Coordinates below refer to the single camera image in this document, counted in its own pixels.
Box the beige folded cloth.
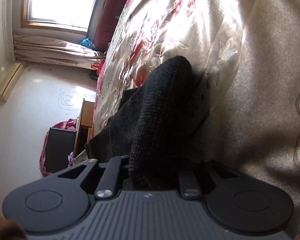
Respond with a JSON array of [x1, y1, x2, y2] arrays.
[[190, 0, 300, 238]]

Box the wooden cabinet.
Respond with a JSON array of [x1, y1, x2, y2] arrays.
[[74, 99, 95, 158]]

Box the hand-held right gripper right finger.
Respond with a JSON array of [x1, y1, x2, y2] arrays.
[[177, 159, 240, 198]]

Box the black box with pink cloth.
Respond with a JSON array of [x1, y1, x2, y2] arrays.
[[39, 119, 78, 177]]

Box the brown fuzzy cloth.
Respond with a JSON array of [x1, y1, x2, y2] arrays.
[[0, 209, 28, 240]]

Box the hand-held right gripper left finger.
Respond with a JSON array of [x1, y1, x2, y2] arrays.
[[57, 155, 130, 200]]

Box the cream wall box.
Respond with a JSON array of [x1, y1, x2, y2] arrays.
[[0, 62, 24, 103]]

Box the maroon sofa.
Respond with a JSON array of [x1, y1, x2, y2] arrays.
[[94, 0, 139, 53]]

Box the red shopping bag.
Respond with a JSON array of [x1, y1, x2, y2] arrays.
[[90, 59, 106, 77]]

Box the black knit pants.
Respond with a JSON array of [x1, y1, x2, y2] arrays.
[[84, 56, 217, 192]]

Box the floral satin bedspread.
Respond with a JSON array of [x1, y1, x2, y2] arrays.
[[93, 0, 259, 140]]

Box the blue plastic bag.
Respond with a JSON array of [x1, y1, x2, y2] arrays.
[[80, 38, 98, 50]]

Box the wooden framed window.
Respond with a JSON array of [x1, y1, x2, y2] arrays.
[[20, 0, 108, 34]]

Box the beige curtain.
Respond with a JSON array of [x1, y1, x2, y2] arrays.
[[12, 34, 107, 69]]

